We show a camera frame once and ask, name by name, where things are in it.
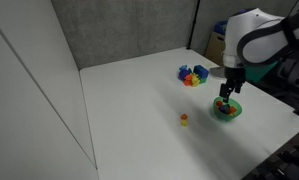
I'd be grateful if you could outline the purple toy piece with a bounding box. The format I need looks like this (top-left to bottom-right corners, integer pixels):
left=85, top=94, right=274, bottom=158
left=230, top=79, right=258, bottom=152
left=177, top=71, right=189, bottom=82

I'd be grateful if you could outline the green plastic bowl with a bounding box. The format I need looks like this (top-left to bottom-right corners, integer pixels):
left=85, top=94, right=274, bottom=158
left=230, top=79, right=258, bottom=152
left=212, top=96, right=244, bottom=122

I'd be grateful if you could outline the brown cardboard box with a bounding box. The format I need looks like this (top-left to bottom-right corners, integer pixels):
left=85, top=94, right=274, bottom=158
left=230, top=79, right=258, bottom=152
left=204, top=31, right=227, bottom=67

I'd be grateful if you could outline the black vertical pole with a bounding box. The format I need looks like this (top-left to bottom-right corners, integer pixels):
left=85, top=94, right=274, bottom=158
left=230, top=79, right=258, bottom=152
left=185, top=0, right=202, bottom=51

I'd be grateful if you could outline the teal green bin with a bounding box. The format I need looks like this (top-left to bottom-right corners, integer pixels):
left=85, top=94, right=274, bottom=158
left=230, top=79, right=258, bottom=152
left=244, top=60, right=279, bottom=85

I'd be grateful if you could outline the small blue toy piece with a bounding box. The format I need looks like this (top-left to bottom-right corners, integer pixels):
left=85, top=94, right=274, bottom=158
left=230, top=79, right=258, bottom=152
left=178, top=64, right=192, bottom=76

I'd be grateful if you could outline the large blue toy block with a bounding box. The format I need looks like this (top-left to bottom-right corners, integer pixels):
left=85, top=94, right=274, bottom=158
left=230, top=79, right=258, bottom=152
left=193, top=64, right=210, bottom=80

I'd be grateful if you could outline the gray metal base plate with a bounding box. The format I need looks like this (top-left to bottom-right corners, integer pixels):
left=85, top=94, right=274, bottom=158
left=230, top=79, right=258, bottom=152
left=208, top=65, right=227, bottom=79

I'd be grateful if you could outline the orange toy piece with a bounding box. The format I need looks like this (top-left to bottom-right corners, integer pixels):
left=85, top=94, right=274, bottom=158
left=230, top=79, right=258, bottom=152
left=183, top=74, right=194, bottom=87

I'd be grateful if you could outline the yellow toy piece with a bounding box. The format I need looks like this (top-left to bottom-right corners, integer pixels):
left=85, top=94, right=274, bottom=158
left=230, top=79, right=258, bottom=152
left=190, top=73, right=202, bottom=88

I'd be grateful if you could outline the blue bag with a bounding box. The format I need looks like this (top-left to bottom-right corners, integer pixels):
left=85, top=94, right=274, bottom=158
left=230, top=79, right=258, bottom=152
left=213, top=20, right=229, bottom=36

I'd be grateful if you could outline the black equipment frame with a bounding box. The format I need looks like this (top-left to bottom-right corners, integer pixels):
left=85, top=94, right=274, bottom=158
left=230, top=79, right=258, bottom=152
left=241, top=124, right=299, bottom=180

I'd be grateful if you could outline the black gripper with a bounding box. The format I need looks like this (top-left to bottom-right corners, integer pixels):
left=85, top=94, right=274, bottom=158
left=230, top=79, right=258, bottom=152
left=219, top=65, right=247, bottom=104

